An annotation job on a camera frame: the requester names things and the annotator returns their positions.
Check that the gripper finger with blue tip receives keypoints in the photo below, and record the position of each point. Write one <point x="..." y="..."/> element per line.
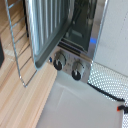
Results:
<point x="1" y="53"/>

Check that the grey ribbed oven tray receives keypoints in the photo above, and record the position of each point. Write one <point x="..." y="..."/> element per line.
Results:
<point x="46" y="30"/>

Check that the black oven knob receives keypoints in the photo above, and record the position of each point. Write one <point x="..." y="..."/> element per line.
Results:
<point x="78" y="70"/>
<point x="60" y="61"/>

